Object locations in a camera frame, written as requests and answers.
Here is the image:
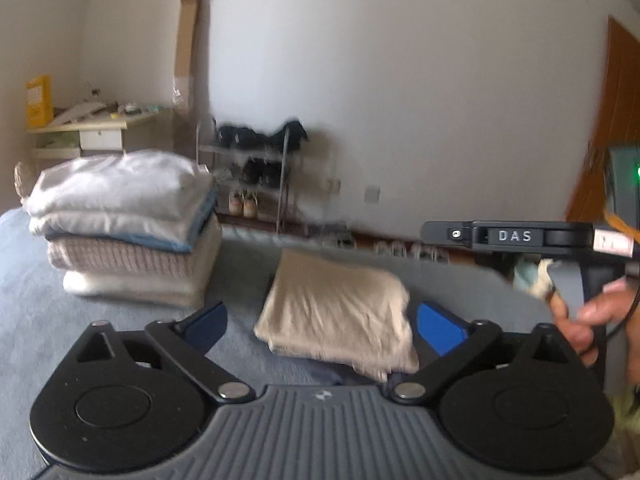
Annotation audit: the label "beige trousers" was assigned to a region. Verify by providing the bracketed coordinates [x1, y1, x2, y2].
[254, 249, 419, 382]

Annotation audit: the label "operator right hand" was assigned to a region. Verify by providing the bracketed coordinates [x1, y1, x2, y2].
[549, 278, 639, 384]

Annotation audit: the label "pink checked folded garment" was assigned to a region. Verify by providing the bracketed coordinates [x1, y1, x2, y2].
[47, 236, 198, 278]

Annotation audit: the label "blue folded garment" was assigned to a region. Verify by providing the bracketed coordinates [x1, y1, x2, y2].
[29, 188, 217, 254]

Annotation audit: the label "pair of white sneakers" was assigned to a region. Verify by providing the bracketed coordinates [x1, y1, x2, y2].
[228, 191, 258, 219]

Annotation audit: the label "white folded top garment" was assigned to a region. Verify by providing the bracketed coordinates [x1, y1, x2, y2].
[24, 150, 215, 221]

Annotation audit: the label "grey bed blanket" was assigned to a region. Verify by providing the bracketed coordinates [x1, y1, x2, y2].
[1, 209, 551, 479]

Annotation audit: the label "metal shoe rack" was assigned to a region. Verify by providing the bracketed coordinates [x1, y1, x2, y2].
[195, 119, 309, 233]

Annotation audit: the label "wooden side shelf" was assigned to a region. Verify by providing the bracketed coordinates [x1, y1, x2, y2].
[27, 108, 174, 162]

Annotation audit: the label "white woven ball lamp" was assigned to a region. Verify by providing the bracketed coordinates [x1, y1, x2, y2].
[13, 162, 37, 205]

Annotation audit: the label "tall cardboard piece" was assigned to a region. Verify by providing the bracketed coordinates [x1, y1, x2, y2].
[172, 0, 198, 114]

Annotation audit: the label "yellow box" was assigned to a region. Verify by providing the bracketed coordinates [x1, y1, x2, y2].
[26, 75, 54, 129]

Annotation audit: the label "black cable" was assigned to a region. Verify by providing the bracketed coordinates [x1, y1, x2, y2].
[602, 284, 640, 346]

